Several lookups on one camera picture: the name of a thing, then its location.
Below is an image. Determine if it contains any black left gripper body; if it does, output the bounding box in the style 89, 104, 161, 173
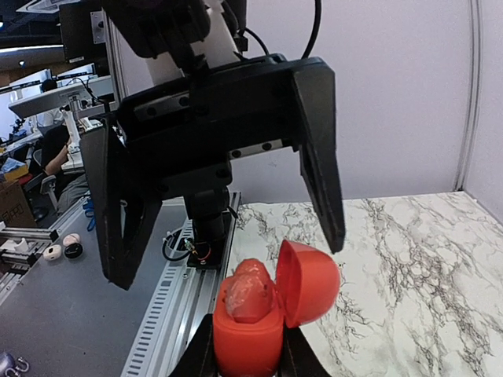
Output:
112, 54, 310, 201

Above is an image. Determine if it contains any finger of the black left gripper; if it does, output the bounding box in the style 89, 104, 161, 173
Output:
80, 126, 162, 291
291, 57, 346, 254

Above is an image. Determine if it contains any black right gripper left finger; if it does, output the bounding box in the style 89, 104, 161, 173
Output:
169, 314, 216, 377

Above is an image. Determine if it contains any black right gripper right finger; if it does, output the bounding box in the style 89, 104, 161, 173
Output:
278, 327, 330, 377

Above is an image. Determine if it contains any red earbud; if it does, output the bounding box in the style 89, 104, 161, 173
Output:
232, 258, 273, 299
224, 273, 274, 324

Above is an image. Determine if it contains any red round charging case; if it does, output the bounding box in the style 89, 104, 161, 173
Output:
213, 240, 340, 376

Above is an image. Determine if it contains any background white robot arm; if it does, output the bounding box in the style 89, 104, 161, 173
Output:
60, 108, 83, 172

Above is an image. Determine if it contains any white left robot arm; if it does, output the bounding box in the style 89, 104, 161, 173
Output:
80, 53, 346, 289

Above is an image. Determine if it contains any black earbud case on bench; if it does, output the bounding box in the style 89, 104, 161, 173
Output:
64, 243, 83, 259

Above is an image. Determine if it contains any purple earbud case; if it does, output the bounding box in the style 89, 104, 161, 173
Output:
0, 351, 31, 377

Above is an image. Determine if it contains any person in red cap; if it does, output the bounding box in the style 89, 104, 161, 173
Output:
41, 125, 89, 216

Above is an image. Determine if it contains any blue strap on bench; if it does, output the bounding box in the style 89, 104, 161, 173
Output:
83, 196, 98, 231

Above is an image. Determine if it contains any front aluminium rail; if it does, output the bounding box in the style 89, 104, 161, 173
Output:
121, 192, 240, 376

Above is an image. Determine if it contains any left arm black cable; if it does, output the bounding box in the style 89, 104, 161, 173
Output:
235, 0, 323, 64

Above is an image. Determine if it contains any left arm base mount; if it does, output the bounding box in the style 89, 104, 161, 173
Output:
161, 228, 226, 269

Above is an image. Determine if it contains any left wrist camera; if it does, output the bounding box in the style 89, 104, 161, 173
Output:
100, 0, 251, 86

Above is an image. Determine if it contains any left aluminium frame post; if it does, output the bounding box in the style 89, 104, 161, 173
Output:
102, 9, 127, 105

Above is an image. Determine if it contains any aluminium frame post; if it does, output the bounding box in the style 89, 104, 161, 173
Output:
102, 9, 127, 105
453, 0, 483, 192

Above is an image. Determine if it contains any right aluminium frame post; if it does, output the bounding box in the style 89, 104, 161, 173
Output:
453, 0, 483, 192

